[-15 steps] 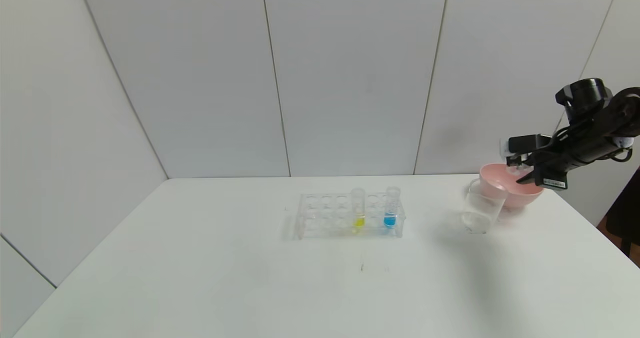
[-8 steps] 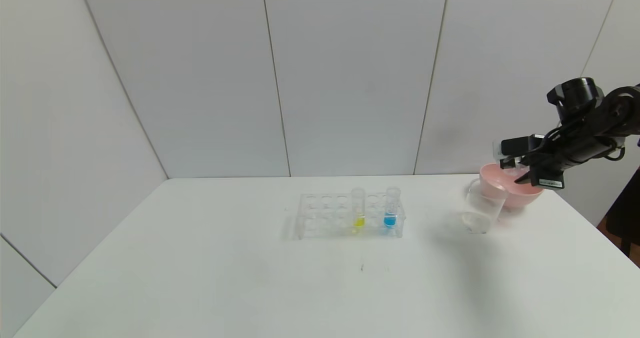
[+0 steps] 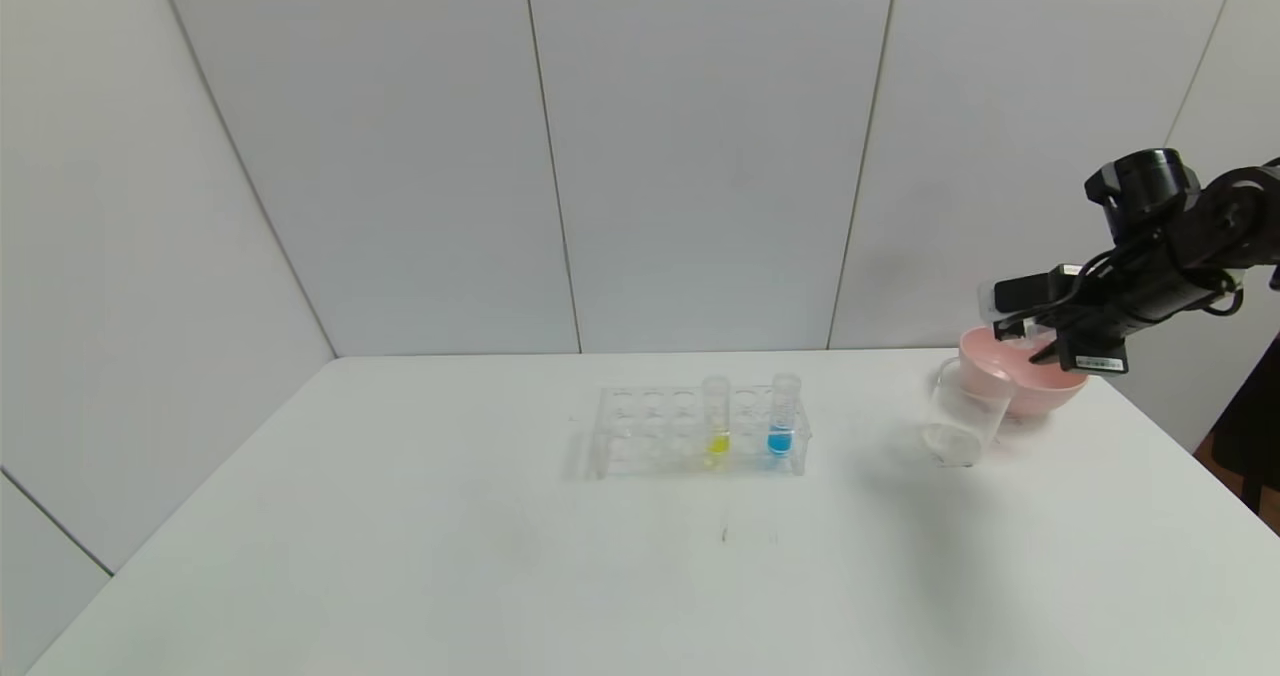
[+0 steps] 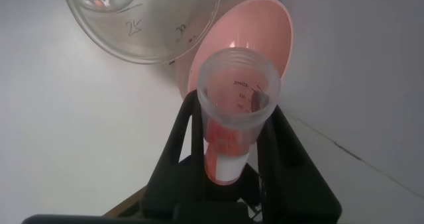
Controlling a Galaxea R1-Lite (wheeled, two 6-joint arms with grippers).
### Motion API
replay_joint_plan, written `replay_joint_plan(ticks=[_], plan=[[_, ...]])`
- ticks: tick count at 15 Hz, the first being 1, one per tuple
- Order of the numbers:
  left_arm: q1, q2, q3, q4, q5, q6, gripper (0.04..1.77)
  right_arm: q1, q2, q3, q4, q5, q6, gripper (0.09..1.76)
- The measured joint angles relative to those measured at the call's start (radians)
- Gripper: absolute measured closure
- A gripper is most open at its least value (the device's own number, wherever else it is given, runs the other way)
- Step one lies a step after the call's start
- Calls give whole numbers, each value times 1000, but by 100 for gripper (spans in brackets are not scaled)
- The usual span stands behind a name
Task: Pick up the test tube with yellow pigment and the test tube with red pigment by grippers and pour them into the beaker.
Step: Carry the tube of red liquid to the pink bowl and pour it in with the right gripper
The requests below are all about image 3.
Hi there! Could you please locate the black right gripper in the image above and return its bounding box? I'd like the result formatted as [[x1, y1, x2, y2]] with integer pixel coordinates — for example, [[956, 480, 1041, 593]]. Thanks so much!
[[992, 263, 1237, 375]]

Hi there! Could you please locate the test tube with red pigment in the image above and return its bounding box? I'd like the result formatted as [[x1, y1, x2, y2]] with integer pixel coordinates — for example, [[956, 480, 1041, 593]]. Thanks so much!
[[993, 318, 1057, 349]]

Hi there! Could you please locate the test tube with yellow pigment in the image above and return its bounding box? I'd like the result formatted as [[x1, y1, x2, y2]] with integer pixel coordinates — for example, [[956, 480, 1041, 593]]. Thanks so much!
[[701, 376, 733, 461]]

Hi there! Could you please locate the clear glass beaker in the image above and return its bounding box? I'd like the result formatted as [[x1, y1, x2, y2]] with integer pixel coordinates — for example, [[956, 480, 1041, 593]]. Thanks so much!
[[921, 358, 1014, 471]]

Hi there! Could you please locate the test tube with blue pigment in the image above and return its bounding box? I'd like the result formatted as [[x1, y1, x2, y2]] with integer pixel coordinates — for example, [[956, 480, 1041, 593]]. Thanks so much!
[[767, 373, 802, 459]]

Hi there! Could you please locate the clear acrylic test tube rack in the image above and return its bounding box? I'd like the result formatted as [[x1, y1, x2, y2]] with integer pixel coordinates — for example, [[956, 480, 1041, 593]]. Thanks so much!
[[586, 384, 812, 482]]

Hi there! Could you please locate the pink bowl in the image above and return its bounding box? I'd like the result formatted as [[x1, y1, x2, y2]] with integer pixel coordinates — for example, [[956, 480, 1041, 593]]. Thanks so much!
[[957, 326, 1089, 421]]

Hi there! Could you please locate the dark background object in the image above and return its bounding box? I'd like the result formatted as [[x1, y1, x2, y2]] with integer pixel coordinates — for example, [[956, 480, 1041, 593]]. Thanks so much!
[[1195, 331, 1280, 539]]

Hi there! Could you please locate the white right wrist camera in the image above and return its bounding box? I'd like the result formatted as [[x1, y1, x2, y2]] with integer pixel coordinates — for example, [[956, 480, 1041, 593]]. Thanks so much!
[[977, 266, 1086, 320]]

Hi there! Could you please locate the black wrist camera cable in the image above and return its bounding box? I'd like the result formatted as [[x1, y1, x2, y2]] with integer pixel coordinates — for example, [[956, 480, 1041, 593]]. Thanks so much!
[[1062, 236, 1171, 307]]

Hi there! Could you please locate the black cable with white tag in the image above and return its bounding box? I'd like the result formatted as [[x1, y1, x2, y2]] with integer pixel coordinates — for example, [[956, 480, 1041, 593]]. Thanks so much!
[[1200, 268, 1248, 318]]

